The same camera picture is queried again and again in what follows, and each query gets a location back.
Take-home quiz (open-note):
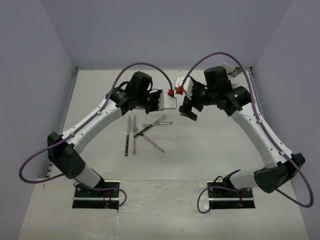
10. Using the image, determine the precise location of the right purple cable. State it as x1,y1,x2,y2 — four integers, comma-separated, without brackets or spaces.
174,51,314,215

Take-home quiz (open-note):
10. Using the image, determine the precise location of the black handled knife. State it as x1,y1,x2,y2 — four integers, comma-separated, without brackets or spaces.
124,116,132,157

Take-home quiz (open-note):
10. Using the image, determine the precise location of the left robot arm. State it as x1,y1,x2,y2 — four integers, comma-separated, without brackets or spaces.
47,71,164,197

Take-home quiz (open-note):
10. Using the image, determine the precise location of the black handled spoon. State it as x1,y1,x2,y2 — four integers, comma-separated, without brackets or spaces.
228,66,242,78

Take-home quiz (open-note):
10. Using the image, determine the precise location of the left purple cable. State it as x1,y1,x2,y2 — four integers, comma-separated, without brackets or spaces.
18,61,176,208

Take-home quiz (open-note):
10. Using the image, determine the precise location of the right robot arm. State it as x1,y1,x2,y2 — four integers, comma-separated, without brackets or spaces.
175,66,306,197

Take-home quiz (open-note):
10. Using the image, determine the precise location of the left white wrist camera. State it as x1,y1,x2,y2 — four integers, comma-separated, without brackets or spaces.
162,95,177,110

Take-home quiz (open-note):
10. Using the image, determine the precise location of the purple cable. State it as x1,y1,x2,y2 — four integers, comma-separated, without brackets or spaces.
18,61,176,208
174,51,314,215

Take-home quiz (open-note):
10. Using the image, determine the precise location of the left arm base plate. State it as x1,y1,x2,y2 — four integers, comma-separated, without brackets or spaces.
72,182,120,210

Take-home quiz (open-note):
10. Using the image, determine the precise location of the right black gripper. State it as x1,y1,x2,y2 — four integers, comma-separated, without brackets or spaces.
179,80,218,120

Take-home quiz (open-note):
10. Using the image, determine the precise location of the pink handled knife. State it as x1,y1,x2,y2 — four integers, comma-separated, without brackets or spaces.
131,114,138,156

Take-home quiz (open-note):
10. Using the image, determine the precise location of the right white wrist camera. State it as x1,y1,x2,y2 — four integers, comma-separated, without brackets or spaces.
174,76,194,100

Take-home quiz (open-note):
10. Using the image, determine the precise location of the white divided utensil container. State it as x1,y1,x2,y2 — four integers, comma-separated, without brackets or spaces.
220,62,238,88

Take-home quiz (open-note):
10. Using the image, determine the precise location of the pink handled fork upper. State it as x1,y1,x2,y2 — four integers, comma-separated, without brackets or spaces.
141,121,173,128

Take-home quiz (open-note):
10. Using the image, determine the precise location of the black handled fork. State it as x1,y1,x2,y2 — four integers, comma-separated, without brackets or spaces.
133,113,167,138

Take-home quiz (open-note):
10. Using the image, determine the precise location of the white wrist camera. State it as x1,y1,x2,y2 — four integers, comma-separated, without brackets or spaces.
162,95,177,110
174,76,194,100

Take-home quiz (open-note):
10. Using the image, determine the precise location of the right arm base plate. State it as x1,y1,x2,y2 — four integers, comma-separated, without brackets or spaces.
207,189,255,210

